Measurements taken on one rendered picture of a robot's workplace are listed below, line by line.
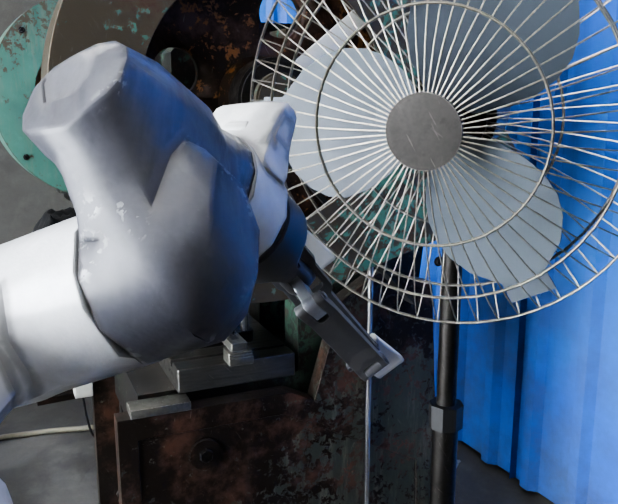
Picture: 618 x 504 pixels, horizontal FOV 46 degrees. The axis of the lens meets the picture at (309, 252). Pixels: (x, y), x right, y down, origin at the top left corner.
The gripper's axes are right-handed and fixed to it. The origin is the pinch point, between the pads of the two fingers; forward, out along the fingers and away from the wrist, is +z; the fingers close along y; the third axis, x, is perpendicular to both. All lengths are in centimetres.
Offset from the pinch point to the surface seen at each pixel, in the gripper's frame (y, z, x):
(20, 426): -141, 156, -168
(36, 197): -462, 321, -229
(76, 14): -82, 6, -13
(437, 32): -30.1, 9.9, 27.2
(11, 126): -211, 95, -88
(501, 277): -9.3, 34.7, 14.9
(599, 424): -17, 174, 17
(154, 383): -62, 79, -64
